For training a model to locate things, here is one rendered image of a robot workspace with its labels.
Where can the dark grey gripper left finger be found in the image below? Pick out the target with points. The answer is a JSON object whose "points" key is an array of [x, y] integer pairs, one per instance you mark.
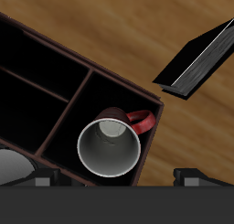
{"points": [[45, 176]]}

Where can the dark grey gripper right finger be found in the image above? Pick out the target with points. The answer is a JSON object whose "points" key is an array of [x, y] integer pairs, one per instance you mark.
{"points": [[186, 176]]}

